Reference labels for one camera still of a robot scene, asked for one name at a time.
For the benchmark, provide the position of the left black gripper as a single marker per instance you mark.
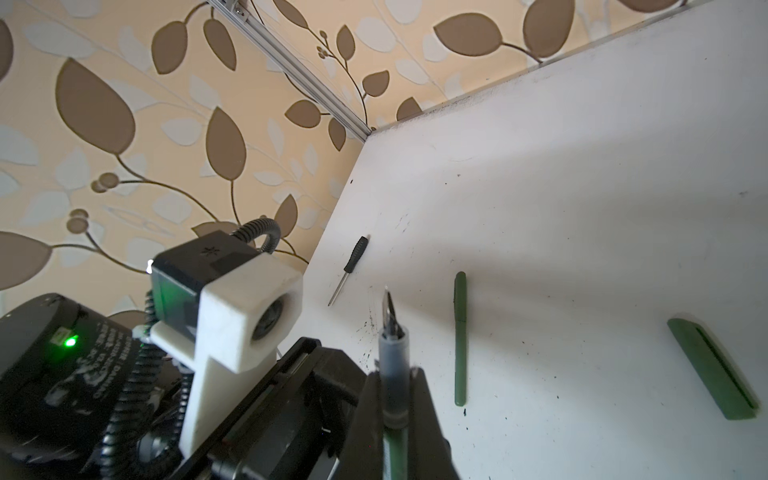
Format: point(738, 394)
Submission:
point(292, 425)

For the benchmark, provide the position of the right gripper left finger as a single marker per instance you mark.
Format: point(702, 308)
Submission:
point(362, 454)

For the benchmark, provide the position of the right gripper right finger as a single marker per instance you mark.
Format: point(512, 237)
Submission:
point(429, 452)

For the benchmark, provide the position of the green pen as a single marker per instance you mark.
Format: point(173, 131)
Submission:
point(394, 374)
point(460, 317)

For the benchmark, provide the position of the green pen cap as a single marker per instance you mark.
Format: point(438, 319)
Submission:
point(721, 379)

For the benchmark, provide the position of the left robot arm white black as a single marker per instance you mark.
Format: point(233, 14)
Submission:
point(85, 397)

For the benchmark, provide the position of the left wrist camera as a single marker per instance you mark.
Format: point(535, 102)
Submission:
point(223, 308)

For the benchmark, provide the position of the black handled screwdriver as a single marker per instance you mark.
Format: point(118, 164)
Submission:
point(355, 256)

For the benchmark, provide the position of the aluminium frame rails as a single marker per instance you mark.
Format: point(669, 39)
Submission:
point(259, 35)

